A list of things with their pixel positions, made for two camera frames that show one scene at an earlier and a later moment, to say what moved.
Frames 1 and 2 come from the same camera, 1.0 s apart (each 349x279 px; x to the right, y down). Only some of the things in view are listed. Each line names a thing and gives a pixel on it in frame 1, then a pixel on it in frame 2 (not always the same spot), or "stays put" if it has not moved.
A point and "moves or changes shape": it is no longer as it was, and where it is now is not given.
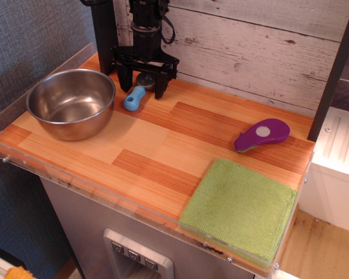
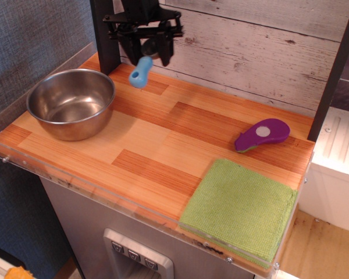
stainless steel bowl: [71, 104] stays put
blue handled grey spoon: [145, 81] moves or changes shape
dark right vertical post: [337, 72] stays put
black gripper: [146, 53] -> [143, 18]
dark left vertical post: [106, 28] stays put
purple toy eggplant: [269, 131] stays put
